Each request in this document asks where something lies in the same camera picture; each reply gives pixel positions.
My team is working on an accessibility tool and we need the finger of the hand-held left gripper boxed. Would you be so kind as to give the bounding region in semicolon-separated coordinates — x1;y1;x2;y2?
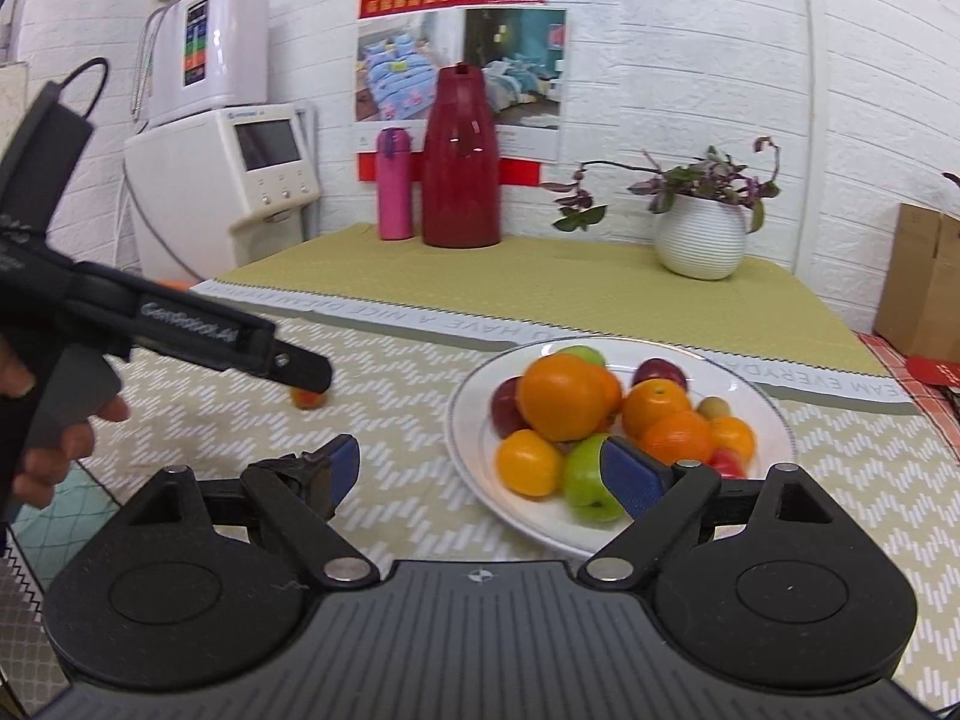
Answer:
266;341;335;395

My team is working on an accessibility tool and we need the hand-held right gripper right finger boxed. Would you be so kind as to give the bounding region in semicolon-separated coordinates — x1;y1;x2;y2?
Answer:
577;435;835;587

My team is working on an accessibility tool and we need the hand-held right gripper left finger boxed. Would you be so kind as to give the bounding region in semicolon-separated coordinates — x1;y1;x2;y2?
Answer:
118;433;381;587

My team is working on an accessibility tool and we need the green mango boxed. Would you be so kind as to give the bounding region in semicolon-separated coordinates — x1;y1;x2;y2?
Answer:
562;433;627;522

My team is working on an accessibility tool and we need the tangerine with stem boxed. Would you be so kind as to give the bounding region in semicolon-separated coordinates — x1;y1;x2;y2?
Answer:
641;411;715;466

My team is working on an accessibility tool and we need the yellow orange fruit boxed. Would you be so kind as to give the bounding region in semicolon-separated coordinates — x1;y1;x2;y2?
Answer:
496;429;565;497

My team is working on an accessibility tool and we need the small orange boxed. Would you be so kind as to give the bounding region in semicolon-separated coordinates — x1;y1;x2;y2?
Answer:
705;416;757;466

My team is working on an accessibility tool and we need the dark red plum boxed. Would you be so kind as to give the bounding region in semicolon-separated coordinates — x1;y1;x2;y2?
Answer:
631;358;689;392
491;377;526;440

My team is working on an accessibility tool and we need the large orange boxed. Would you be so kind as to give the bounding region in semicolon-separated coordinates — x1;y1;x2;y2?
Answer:
517;354;610;443

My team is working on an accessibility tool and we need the white plate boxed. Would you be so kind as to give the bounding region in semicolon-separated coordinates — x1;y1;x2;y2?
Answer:
446;337;797;560

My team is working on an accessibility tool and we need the person's left hand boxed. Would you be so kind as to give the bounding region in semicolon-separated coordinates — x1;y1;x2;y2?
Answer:
0;337;131;511

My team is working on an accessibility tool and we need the white machine with screen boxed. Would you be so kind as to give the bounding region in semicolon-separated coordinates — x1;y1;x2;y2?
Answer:
122;101;322;282

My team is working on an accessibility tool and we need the beige board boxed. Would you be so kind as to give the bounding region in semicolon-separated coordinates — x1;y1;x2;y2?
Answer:
0;60;31;166

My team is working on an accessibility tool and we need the pink thermos bottle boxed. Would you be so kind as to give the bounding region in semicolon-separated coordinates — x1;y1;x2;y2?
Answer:
376;127;412;241

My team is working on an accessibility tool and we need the olive green tablecloth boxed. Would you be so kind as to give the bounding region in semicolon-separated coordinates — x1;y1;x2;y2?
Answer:
214;223;890;376

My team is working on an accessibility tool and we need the dark red thermos jug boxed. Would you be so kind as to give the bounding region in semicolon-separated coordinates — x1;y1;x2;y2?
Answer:
420;64;502;248

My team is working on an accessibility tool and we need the potted plant in white pot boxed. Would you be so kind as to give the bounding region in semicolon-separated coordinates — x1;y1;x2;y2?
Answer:
541;136;782;282

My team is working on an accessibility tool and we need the red plaid cloth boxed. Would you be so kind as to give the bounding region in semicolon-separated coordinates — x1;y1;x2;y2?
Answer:
859;331;960;458

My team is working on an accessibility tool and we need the red envelope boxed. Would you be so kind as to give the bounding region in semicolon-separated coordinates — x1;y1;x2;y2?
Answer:
904;356;960;391

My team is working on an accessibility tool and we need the cardboard box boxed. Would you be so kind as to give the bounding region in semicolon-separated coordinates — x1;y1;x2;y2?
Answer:
874;202;960;361

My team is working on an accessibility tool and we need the black cable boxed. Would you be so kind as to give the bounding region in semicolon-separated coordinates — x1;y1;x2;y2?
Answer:
56;58;112;125

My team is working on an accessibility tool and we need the grey flexible hose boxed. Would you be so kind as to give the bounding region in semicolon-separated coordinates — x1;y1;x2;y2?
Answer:
131;11;162;125

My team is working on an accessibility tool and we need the white wall water purifier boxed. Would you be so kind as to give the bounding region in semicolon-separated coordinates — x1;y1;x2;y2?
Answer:
131;0;271;128

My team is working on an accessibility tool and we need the bedding wall poster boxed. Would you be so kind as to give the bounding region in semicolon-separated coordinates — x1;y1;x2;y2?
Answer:
354;7;569;185

